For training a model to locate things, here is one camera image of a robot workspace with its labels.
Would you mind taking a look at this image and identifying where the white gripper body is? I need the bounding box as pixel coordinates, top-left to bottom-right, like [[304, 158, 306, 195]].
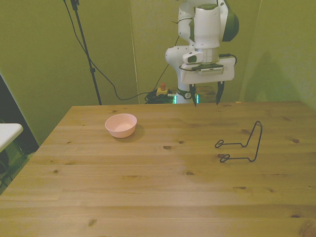
[[179, 56, 236, 84]]

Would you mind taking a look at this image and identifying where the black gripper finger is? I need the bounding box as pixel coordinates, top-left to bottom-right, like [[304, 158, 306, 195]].
[[216, 81, 226, 106], [190, 83, 198, 108]]

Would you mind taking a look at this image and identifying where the pink plastic bowl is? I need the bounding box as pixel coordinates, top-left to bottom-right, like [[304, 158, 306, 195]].
[[105, 113, 138, 138]]

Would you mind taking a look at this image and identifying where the yellow emergency stop button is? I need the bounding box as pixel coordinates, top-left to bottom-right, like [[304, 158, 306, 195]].
[[157, 83, 171, 97]]

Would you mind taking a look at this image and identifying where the black tripod pole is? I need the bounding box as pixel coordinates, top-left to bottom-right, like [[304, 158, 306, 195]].
[[70, 0, 103, 106]]

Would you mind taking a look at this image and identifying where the black panel board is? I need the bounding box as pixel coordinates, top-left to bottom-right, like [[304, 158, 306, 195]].
[[0, 73, 40, 155]]

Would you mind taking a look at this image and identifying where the white side table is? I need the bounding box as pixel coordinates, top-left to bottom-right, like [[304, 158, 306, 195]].
[[0, 123, 24, 153]]

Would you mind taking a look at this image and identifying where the dark chair base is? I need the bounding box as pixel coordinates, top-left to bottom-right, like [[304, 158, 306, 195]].
[[0, 142, 36, 190]]

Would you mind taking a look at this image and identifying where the grey wrist camera bar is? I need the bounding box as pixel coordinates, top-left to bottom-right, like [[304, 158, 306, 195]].
[[192, 63, 225, 76]]

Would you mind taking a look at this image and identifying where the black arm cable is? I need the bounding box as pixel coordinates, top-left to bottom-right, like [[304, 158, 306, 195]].
[[157, 16, 238, 91]]

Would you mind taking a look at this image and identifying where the black coiled cable bundle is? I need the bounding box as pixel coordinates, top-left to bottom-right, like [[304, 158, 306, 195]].
[[144, 90, 176, 105]]

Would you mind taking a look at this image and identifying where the black wire dish rack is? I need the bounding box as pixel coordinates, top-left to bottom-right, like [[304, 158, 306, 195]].
[[214, 120, 263, 163]]

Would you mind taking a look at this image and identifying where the black tripod cable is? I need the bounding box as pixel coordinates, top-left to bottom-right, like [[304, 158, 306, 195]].
[[63, 0, 150, 101]]

